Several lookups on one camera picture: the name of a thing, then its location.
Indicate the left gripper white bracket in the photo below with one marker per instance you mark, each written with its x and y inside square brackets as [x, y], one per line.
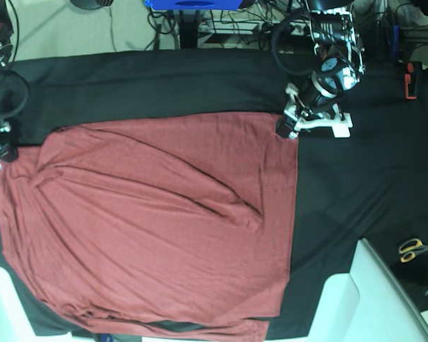
[315, 105]

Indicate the dark red long-sleeve shirt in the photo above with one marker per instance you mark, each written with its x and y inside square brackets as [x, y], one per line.
[121, 225]

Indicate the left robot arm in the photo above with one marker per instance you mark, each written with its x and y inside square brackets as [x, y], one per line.
[330, 25]

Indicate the white power strip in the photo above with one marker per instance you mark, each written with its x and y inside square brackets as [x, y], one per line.
[246, 27]

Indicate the red and black clamp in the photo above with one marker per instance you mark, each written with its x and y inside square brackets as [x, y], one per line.
[412, 79]

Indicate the blue plastic bin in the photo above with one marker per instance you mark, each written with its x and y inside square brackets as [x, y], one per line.
[162, 5]

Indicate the white foam block right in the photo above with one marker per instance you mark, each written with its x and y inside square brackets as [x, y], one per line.
[366, 304]

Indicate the yellow handled scissors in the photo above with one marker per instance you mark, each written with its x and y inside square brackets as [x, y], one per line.
[411, 249]

